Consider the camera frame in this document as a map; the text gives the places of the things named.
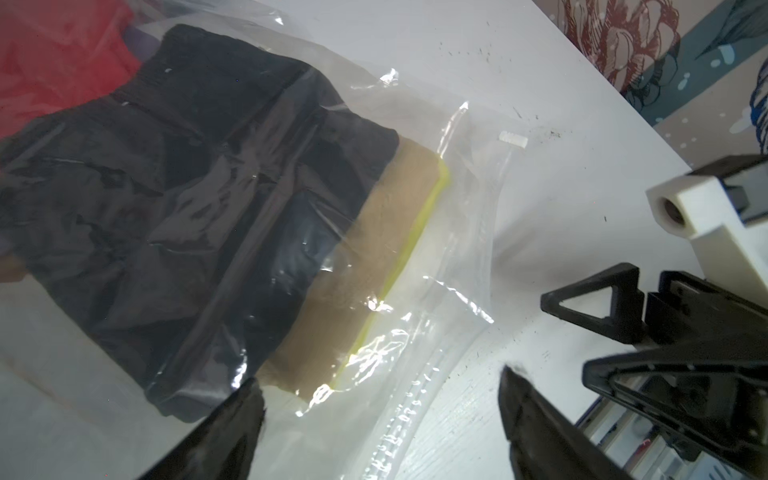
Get yellow green garment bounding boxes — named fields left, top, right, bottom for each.
left=330, top=150, right=450, bottom=388

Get clear plastic vacuum bag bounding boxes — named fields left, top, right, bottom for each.
left=1, top=1, right=520, bottom=479

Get tan folded garment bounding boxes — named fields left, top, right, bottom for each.
left=257, top=138, right=451, bottom=401

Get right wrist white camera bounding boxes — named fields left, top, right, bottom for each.
left=646, top=154, right=767, bottom=303

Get red folded garment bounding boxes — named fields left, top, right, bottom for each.
left=1, top=1, right=140, bottom=137

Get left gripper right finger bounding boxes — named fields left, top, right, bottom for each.
left=498, top=365, right=630, bottom=480

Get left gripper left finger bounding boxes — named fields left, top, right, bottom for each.
left=142, top=378, right=266, bottom=480

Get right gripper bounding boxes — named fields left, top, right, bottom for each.
left=540, top=263, right=767, bottom=474

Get black trousers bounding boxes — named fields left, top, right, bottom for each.
left=1, top=24, right=400, bottom=422

